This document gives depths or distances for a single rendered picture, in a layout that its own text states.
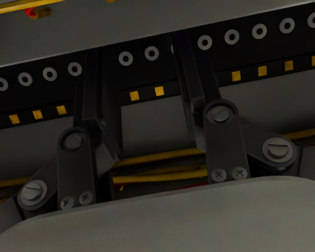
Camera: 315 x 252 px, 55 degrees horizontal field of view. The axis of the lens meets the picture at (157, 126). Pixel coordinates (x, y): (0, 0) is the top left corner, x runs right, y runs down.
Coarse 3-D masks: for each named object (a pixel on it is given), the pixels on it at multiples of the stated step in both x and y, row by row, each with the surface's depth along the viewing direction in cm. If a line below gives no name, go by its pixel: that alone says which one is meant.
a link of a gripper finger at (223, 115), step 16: (208, 112) 11; (224, 112) 10; (208, 128) 10; (224, 128) 10; (240, 128) 10; (208, 144) 10; (224, 144) 10; (240, 144) 9; (208, 160) 9; (224, 160) 9; (240, 160) 9; (208, 176) 9; (224, 176) 9; (240, 176) 9
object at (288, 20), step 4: (284, 20) 22; (288, 20) 22; (292, 20) 22; (280, 24) 22; (284, 24) 22; (288, 24) 22; (292, 24) 22; (280, 28) 22; (284, 28) 22; (288, 28) 22; (292, 28) 23; (284, 32) 23; (288, 32) 23
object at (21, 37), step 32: (32, 0) 7; (64, 0) 9; (96, 0) 9; (128, 0) 9; (160, 0) 9; (192, 0) 9; (224, 0) 9; (256, 0) 9; (288, 0) 9; (0, 32) 9; (32, 32) 9; (64, 32) 9; (96, 32) 9; (128, 32) 9; (160, 32) 9; (0, 64) 10
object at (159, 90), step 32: (192, 32) 23; (224, 32) 23; (32, 64) 24; (64, 64) 24; (160, 64) 24; (224, 64) 24; (256, 64) 24; (288, 64) 23; (0, 96) 25; (32, 96) 25; (64, 96) 25; (128, 96) 25; (160, 96) 25; (0, 128) 26
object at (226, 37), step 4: (228, 32) 23; (232, 32) 23; (236, 32) 23; (224, 36) 23; (228, 36) 23; (232, 36) 23; (236, 36) 23; (228, 40) 23; (232, 40) 23; (236, 40) 23
